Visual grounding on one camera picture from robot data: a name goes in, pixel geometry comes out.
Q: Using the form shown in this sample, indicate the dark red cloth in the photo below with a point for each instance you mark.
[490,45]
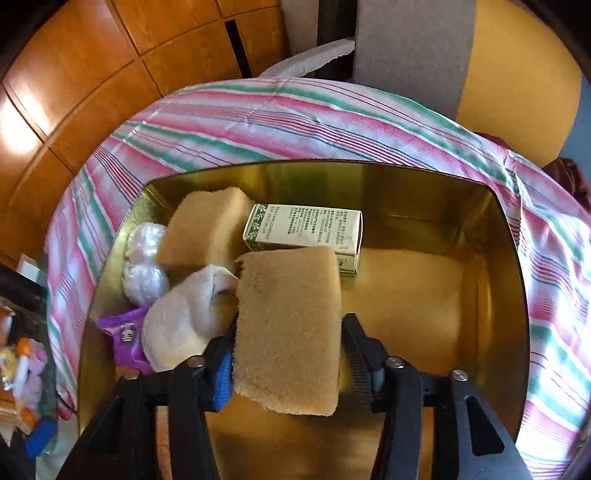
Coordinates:
[572,180]

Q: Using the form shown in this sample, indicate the gold tin with maroon side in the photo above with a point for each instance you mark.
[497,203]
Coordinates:
[438,300]

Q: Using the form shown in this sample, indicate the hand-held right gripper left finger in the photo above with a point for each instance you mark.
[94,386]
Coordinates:
[224,383]

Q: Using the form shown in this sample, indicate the grey yellow blue chair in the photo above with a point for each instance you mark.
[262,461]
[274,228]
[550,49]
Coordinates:
[415,55]

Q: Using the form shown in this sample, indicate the white towel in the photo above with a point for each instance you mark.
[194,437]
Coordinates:
[180,323]

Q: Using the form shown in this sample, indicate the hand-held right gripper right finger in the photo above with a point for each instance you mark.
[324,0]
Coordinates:
[364,364]

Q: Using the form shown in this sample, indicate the small green printed box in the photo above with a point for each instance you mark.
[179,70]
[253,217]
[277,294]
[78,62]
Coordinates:
[304,224]

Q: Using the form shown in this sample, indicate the striped tablecloth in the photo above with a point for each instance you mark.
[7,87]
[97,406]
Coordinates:
[277,120]

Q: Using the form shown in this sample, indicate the orange and white toy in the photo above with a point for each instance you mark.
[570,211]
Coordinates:
[23,364]

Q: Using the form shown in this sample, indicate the yellow sponge block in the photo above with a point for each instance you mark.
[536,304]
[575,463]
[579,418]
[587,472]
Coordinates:
[203,235]
[286,332]

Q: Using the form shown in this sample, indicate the purple snack packet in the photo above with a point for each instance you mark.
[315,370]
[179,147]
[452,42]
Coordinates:
[127,337]

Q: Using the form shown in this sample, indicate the white balls in plastic wrap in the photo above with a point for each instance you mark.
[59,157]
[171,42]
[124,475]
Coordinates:
[143,281]

